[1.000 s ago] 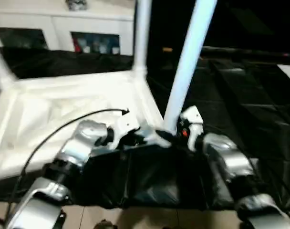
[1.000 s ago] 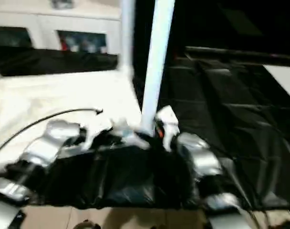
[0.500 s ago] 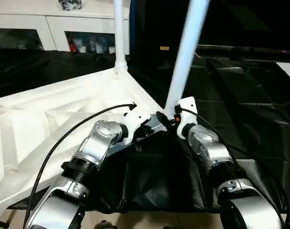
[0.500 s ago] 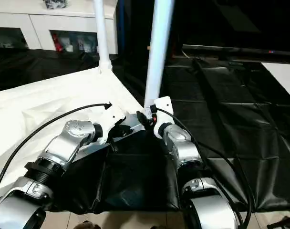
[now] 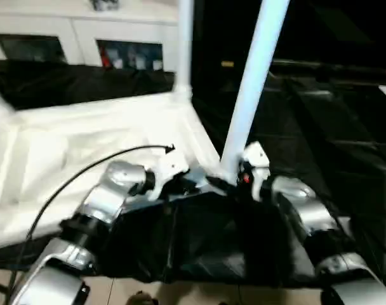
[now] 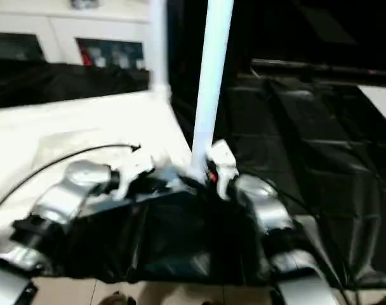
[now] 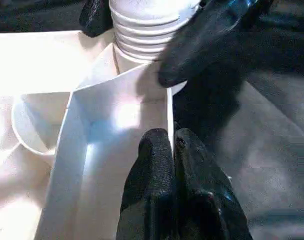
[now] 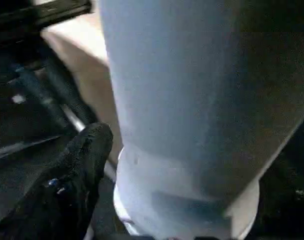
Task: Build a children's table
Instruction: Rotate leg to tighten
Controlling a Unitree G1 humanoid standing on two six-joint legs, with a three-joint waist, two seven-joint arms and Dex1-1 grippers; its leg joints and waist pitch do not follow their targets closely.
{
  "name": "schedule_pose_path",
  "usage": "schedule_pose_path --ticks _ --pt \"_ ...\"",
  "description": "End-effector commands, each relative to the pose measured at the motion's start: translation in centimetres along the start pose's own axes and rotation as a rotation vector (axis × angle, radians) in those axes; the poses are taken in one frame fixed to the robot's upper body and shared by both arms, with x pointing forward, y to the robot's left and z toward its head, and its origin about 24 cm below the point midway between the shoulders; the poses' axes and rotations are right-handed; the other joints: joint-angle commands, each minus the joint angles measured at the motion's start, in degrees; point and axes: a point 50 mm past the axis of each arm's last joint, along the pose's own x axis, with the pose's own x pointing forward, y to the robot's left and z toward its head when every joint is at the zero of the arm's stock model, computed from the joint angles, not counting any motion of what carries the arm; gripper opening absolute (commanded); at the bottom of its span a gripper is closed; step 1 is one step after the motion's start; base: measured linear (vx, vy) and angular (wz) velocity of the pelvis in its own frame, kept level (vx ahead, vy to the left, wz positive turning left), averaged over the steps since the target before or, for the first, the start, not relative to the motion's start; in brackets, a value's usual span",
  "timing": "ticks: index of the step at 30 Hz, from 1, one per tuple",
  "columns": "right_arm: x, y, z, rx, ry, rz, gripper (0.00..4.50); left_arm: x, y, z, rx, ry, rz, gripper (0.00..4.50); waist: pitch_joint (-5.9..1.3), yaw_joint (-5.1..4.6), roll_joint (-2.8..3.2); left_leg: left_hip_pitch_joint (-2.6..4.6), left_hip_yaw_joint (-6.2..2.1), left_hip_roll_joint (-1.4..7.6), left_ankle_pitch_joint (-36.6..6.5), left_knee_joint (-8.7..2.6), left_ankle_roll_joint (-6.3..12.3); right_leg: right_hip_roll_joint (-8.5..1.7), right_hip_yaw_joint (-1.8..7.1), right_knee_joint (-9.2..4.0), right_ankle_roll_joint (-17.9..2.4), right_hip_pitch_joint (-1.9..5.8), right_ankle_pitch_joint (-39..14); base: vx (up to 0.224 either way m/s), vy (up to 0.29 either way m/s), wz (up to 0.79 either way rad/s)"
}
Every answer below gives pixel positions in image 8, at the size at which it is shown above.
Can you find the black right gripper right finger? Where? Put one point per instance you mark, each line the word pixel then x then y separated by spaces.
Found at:
pixel 287 205

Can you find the black glossy mat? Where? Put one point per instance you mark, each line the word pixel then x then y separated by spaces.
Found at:
pixel 12 162

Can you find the white plastic table leg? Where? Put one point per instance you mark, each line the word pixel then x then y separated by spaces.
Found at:
pixel 179 75

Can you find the white plastic table top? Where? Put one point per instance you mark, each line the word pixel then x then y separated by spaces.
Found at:
pixel 79 62

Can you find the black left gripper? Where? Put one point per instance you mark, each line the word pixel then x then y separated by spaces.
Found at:
pixel 37 92

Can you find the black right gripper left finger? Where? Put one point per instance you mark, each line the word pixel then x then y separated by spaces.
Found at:
pixel 62 190

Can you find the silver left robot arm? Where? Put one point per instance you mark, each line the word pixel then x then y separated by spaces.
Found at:
pixel 42 15

